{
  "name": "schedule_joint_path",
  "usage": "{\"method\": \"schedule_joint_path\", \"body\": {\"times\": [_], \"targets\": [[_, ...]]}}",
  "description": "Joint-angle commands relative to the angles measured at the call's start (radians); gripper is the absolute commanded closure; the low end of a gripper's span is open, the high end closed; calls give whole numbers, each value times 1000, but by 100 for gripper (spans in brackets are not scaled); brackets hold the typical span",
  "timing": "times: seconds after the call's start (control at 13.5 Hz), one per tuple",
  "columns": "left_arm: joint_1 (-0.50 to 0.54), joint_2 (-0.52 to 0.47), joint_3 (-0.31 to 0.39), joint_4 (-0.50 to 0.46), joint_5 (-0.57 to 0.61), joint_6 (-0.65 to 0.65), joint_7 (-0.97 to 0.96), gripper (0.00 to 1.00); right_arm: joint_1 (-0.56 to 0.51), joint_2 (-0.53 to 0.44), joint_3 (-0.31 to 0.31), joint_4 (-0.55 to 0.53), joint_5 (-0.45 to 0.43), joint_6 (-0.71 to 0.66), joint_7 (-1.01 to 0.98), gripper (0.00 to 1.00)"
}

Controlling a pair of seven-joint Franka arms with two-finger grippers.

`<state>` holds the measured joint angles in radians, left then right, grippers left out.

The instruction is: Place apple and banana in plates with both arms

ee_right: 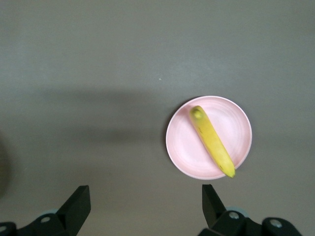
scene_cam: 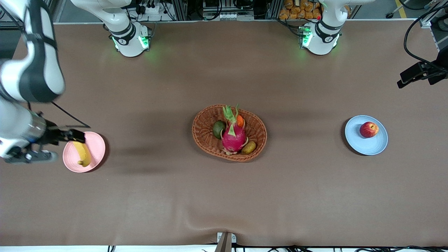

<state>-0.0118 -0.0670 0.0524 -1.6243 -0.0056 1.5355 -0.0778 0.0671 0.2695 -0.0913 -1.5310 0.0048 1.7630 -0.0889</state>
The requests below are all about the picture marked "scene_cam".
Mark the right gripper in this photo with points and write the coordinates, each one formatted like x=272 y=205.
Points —
x=53 y=135

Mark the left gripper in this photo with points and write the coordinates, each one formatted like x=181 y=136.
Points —
x=435 y=66

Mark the yellow banana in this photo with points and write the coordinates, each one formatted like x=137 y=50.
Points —
x=84 y=154

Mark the red yellow apple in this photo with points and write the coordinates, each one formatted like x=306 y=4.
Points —
x=369 y=129

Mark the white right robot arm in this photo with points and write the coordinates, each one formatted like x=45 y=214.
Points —
x=35 y=70

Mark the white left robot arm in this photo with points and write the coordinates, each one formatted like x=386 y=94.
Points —
x=323 y=42

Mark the pink round plate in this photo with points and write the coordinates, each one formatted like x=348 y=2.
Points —
x=98 y=147

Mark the blue round plate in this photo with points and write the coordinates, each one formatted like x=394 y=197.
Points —
x=364 y=145

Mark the bag of orange snacks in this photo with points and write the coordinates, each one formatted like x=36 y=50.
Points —
x=297 y=10

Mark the brown wicker basket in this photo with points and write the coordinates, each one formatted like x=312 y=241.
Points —
x=210 y=115

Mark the green avocado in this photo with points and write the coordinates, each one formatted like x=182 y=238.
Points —
x=218 y=129

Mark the white power strip with plugs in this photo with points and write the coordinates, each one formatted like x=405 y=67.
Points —
x=150 y=8

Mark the pink dragon fruit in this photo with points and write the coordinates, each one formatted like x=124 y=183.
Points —
x=233 y=137

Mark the small orange carrot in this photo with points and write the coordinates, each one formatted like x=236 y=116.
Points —
x=240 y=120

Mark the brown kiwi fruit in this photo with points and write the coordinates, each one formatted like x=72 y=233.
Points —
x=249 y=147

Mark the white multi-socket strip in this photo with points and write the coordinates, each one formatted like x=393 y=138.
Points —
x=236 y=16

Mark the metal table edge bracket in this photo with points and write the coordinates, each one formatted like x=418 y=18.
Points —
x=225 y=241

